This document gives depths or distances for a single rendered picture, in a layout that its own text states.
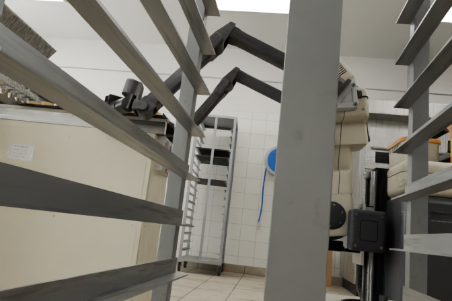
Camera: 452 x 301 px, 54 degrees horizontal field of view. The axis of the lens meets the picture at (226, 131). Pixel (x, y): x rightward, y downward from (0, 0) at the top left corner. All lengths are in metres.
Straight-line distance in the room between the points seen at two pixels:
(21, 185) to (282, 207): 0.21
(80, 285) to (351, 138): 1.47
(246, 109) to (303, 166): 5.81
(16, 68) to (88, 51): 6.54
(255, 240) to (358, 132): 4.10
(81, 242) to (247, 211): 4.18
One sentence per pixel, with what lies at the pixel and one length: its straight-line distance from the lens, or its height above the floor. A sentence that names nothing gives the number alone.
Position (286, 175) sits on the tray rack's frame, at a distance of 0.23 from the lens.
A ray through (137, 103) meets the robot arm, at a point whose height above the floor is 0.90.
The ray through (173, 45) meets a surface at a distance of 0.70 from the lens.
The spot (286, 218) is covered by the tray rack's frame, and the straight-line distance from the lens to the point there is 0.23.
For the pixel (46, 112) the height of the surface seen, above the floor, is 0.88.
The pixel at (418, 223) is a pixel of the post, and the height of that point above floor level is 0.55.
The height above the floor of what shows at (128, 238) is 0.43.
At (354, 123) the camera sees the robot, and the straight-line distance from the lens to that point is 1.84.
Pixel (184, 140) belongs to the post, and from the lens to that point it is 0.88.
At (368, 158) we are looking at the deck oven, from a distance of 4.94.
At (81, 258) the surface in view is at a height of 0.34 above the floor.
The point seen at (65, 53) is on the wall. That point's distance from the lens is 7.00.
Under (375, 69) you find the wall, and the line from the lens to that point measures 6.36.
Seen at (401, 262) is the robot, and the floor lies 0.46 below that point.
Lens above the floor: 0.50
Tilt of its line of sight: 13 degrees up
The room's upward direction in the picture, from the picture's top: 7 degrees clockwise
